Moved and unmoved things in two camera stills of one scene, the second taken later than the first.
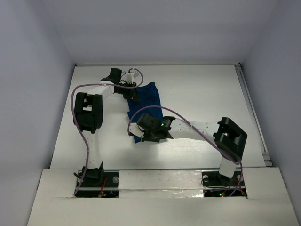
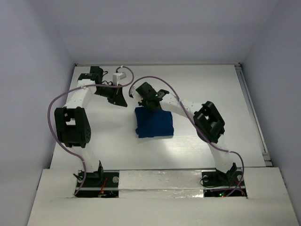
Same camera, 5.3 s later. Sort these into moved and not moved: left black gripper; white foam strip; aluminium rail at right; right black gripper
Moved: left black gripper; right black gripper
Not moved: white foam strip; aluminium rail at right
